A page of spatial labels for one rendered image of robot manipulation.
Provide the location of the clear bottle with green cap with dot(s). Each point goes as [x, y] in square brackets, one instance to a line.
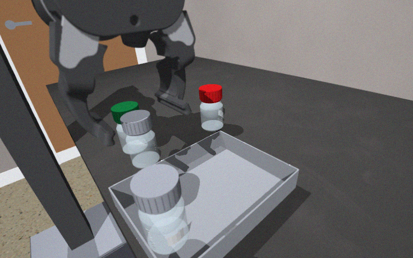
[117, 111]

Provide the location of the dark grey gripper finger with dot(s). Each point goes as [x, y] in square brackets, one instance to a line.
[176, 44]
[79, 57]

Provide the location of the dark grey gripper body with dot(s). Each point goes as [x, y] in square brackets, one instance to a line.
[113, 18]

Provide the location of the grey tray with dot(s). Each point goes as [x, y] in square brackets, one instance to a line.
[222, 179]

